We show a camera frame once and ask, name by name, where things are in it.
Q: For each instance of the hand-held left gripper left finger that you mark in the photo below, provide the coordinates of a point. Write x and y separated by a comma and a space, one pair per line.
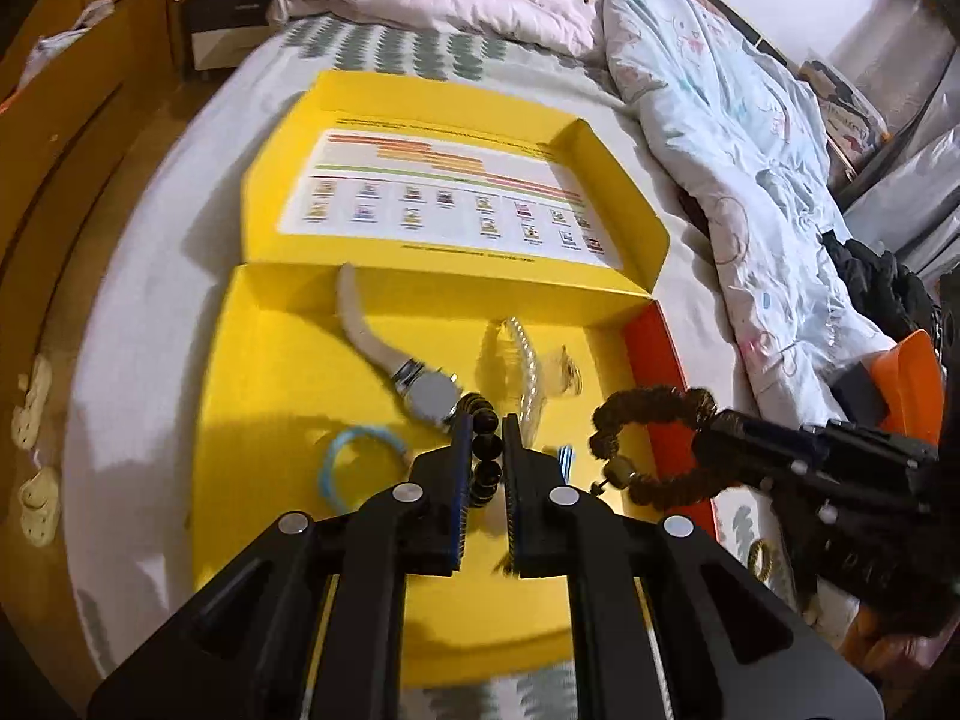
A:
461, 499

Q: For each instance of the orange plastic object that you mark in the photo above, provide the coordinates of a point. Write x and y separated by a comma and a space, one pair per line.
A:
915, 382

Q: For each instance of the pale printed duvet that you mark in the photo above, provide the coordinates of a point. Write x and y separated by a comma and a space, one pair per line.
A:
712, 127

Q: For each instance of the black garment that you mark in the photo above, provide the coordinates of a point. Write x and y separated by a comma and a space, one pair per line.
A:
877, 277

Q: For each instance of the clear plastic packages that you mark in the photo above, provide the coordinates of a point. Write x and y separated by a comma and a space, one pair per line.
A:
915, 165

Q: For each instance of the black box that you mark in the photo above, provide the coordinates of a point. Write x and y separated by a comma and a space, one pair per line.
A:
859, 392

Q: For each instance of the leaf patterned bed sheet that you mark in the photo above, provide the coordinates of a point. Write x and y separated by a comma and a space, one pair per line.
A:
150, 277

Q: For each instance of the printed bag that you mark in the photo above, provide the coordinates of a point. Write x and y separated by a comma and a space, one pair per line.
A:
844, 116

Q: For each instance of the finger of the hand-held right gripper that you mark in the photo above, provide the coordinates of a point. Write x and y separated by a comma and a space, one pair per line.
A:
787, 431
750, 461

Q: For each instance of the striped hair clip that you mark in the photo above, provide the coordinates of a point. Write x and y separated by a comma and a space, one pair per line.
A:
567, 460

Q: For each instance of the wooden wardrobe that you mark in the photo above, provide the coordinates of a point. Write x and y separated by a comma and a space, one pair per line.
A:
67, 165

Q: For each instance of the clear plastic hair clip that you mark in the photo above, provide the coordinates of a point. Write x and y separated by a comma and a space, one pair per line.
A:
564, 375

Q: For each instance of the yellow cardboard box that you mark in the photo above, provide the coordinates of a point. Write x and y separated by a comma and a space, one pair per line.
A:
300, 360

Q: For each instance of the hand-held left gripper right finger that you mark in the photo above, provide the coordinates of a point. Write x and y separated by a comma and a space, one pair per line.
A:
514, 499

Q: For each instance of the dark wooden nightstand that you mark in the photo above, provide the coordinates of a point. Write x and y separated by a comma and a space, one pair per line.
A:
225, 22

